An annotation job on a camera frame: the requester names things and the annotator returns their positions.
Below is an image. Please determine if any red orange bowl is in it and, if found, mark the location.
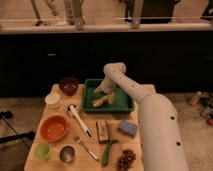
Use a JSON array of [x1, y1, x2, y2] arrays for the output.
[[40, 115, 70, 143]]

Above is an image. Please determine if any bunch of dark grapes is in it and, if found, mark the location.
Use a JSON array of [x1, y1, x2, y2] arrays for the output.
[[116, 149, 136, 171]]

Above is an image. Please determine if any wooden block brush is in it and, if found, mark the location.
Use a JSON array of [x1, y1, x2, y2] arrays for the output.
[[96, 120, 109, 143]]

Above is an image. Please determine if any white cup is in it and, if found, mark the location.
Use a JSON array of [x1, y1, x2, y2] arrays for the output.
[[45, 92, 61, 109]]

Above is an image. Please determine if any yellow banana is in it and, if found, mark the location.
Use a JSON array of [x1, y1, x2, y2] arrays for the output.
[[92, 96, 107, 107]]

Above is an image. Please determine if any white handled spatula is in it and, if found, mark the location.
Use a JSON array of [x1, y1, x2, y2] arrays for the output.
[[68, 104, 91, 137]]

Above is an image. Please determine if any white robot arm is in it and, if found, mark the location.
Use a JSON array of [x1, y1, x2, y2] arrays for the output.
[[98, 62, 189, 171]]

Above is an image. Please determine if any black tripod stand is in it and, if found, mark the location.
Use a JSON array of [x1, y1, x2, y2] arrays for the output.
[[0, 111, 35, 144]]

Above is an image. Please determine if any green cup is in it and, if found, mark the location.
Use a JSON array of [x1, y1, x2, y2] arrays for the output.
[[34, 142, 51, 160]]

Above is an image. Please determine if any dark red bowl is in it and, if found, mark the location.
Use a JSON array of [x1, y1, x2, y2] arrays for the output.
[[59, 77, 78, 96]]

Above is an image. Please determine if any green plastic tray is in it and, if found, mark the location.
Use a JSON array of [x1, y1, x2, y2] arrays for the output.
[[82, 79, 135, 114]]

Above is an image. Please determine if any small metal bowl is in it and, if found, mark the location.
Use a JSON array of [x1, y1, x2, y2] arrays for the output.
[[59, 146, 75, 163]]

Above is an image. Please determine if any blue sponge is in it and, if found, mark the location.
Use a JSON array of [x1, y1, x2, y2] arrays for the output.
[[118, 120, 138, 137]]

